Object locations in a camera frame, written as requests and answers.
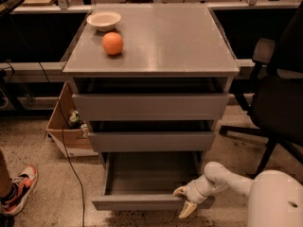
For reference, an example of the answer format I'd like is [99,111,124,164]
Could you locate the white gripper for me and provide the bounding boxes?
[173,177,227,218]

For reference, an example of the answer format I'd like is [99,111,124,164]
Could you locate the grey bottom drawer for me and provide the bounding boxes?
[91,150,216,212]

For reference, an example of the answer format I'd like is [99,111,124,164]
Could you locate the grey drawer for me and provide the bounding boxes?
[91,150,216,212]
[88,131,215,152]
[72,94,229,121]

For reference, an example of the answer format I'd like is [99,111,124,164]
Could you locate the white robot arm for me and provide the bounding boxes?
[173,162,303,227]

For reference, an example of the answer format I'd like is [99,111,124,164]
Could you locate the grey middle drawer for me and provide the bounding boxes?
[88,131,215,152]

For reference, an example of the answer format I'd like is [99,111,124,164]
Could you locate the grey drawer cabinet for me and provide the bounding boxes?
[62,3,241,167]

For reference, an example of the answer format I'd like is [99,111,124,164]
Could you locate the grey top drawer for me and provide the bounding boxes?
[72,94,229,121]

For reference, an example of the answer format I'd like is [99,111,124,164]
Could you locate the cardboard box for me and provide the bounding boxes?
[46,82,96,157]

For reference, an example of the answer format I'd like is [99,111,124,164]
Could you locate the black office chair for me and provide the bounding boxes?
[220,4,303,173]

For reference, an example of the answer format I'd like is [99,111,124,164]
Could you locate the green bottle in box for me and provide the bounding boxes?
[69,110,82,128]

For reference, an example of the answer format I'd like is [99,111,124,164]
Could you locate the orange fruit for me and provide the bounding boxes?
[102,32,123,56]

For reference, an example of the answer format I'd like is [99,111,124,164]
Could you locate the orange white sneaker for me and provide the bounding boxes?
[0,165,38,217]

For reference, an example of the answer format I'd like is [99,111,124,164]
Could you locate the white bowl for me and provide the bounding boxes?
[87,11,121,32]

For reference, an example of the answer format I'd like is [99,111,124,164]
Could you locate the black cable on floor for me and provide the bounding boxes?
[37,61,86,227]

